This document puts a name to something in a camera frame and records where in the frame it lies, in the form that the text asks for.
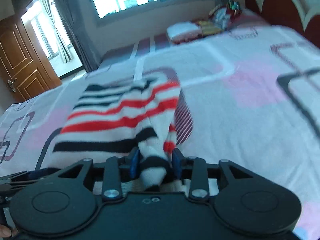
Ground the grey left curtain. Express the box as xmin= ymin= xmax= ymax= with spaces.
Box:
xmin=54 ymin=0 xmax=101 ymax=73

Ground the operator hand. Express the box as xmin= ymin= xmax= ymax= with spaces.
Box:
xmin=0 ymin=225 xmax=17 ymax=238

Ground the red scalloped headboard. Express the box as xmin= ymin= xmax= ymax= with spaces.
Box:
xmin=245 ymin=0 xmax=319 ymax=47

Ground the brown wooden door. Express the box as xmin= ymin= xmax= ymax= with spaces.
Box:
xmin=1 ymin=15 xmax=62 ymax=102

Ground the colourful toy on pillow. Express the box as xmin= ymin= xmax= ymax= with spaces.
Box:
xmin=226 ymin=0 xmax=241 ymax=11

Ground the white balcony curtain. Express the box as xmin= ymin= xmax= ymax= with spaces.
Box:
xmin=41 ymin=0 xmax=73 ymax=63

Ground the striped knit sweater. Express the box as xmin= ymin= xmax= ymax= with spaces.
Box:
xmin=48 ymin=76 xmax=183 ymax=190

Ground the plaid red pillow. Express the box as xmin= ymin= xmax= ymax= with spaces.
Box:
xmin=208 ymin=4 xmax=270 ymax=31

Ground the red yellow folded blanket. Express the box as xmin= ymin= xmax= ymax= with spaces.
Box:
xmin=167 ymin=21 xmax=223 ymax=44

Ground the folded white towel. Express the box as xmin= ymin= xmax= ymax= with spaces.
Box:
xmin=167 ymin=22 xmax=201 ymax=41

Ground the pink patterned bed sheet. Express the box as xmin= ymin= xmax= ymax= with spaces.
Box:
xmin=1 ymin=26 xmax=319 ymax=239

